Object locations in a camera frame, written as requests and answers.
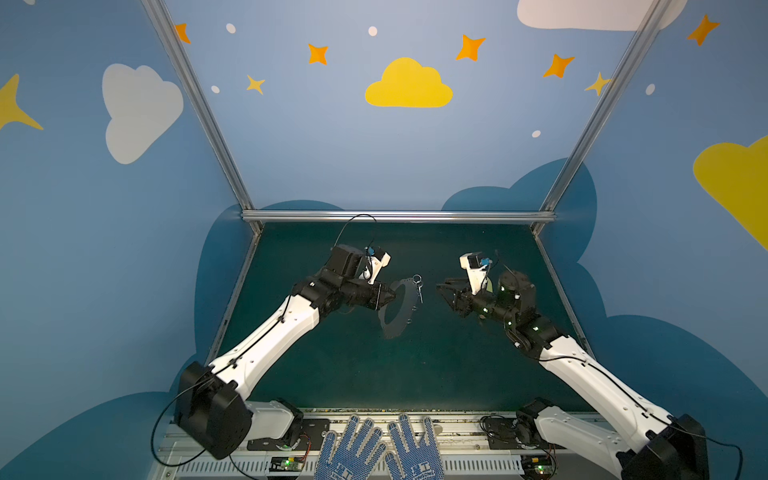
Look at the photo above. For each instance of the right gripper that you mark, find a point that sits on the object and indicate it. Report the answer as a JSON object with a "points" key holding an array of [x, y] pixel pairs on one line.
{"points": [[460, 297]]}

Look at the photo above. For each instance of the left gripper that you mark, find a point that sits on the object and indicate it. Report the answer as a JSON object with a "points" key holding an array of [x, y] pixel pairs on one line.
{"points": [[377, 294]]}

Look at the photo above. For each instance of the key with blue tag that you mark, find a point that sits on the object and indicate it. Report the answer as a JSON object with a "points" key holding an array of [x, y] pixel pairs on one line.
{"points": [[418, 282]]}

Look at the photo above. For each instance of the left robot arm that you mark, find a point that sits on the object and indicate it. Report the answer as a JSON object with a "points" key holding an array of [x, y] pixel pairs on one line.
{"points": [[213, 406]]}

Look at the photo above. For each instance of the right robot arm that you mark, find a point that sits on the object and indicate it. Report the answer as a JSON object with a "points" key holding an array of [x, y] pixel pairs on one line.
{"points": [[641, 441]]}

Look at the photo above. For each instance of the left blue knit glove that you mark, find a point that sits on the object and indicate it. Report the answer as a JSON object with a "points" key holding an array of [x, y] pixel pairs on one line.
{"points": [[354, 455]]}

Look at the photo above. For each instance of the blue knit glove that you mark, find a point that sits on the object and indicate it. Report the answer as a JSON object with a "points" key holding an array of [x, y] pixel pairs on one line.
{"points": [[354, 455], [411, 459]]}

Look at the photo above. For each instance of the right blue knit glove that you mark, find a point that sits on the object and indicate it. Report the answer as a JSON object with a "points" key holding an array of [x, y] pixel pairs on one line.
{"points": [[411, 459]]}

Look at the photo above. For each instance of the right controller board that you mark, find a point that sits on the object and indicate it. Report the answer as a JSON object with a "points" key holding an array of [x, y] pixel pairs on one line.
{"points": [[537, 467]]}

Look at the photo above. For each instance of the controller board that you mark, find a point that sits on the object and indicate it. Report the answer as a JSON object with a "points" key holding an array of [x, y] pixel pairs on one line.
{"points": [[286, 465], [537, 467]]}

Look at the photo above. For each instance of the left controller board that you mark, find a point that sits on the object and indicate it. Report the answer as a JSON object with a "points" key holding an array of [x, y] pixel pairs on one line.
{"points": [[286, 465]]}

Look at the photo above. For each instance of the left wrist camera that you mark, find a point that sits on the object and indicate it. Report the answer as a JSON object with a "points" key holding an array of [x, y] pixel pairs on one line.
{"points": [[375, 260]]}

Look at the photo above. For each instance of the aluminium frame back rail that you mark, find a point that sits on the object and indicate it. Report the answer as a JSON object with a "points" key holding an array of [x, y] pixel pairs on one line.
{"points": [[400, 216]]}

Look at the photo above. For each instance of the aluminium frame right post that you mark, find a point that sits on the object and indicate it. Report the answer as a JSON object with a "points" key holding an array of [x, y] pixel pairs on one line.
{"points": [[633, 56]]}

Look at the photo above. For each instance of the aluminium frame post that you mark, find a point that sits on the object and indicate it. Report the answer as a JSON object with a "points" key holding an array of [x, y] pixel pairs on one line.
{"points": [[633, 56], [162, 22]]}

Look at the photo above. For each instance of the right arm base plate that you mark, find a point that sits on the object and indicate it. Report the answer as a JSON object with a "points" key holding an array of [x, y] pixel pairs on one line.
{"points": [[511, 433]]}

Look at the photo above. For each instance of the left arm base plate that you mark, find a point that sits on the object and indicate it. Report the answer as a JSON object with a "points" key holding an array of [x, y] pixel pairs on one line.
{"points": [[300, 434]]}

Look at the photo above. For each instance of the aluminium frame left post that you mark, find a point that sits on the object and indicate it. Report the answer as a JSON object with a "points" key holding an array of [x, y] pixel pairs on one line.
{"points": [[162, 22]]}

